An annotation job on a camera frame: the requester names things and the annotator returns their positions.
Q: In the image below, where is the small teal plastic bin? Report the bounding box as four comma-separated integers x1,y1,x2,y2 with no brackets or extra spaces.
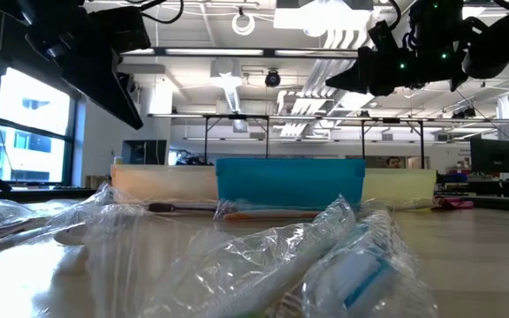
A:
215,157,366,211

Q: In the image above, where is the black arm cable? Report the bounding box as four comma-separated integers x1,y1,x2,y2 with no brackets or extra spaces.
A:
380,0,405,33
137,0,186,26

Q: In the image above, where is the silver ventilation duct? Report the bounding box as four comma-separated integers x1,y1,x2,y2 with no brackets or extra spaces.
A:
209,59,243,114

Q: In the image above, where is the yellow plastic bin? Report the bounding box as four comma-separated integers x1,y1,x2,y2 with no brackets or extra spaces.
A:
362,168,437,207

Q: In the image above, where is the black computer monitor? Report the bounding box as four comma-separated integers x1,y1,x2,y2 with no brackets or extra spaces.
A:
469,137,509,175

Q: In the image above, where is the yellow wrapped toothbrush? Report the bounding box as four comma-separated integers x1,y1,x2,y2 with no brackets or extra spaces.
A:
362,197,437,211

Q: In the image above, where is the black metal gantry frame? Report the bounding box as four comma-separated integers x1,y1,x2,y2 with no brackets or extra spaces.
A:
201,113,426,170

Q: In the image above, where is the blue storage box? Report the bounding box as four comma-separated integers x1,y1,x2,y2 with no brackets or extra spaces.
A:
442,172,468,185

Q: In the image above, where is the white ceiling light panel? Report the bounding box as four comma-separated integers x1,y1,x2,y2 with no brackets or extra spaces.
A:
273,0,373,32

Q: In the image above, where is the orange plastic bin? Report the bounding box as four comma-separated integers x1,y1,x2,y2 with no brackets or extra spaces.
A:
110,163,219,202

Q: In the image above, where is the blue wrapped toothbrush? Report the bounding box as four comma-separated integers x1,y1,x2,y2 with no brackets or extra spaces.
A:
300,207,437,318

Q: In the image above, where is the black ceiling dome camera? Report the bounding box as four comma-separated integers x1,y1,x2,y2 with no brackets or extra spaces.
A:
263,69,283,89

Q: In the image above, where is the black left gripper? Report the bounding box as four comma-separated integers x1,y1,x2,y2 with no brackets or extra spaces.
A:
37,39,144,131

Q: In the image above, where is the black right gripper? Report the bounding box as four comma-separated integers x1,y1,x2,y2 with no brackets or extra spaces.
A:
324,19,470,97

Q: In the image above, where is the white coiled ceiling cable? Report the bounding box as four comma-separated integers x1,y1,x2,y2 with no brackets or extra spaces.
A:
231,11,257,37

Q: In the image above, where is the magenta cloth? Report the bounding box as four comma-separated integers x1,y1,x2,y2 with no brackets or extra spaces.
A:
433,196,475,210

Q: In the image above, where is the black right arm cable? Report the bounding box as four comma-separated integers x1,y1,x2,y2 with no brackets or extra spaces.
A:
380,0,405,33

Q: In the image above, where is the orange toothbrush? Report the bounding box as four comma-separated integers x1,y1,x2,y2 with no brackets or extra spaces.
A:
213,198,324,222

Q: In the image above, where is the large window dark frame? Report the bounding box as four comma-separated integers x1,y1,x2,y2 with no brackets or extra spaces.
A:
0,65,79,186

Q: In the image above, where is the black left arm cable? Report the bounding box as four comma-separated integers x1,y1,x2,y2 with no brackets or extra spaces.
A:
137,0,186,26

